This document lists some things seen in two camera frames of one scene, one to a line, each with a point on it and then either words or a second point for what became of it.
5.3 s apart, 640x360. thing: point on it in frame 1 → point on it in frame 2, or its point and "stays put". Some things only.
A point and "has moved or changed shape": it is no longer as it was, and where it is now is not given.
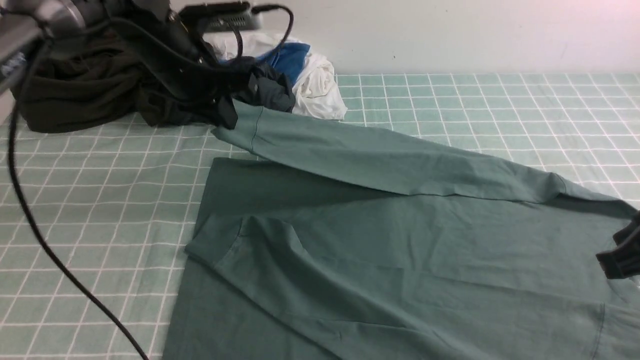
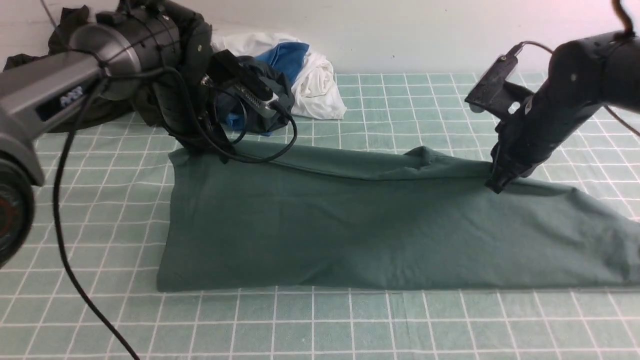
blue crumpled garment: x=287 y=58 stays put
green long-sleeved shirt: x=337 y=246 has moved or changed shape
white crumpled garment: x=316 y=94 stays put
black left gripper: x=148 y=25 → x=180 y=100
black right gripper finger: x=623 y=261 → x=499 y=180
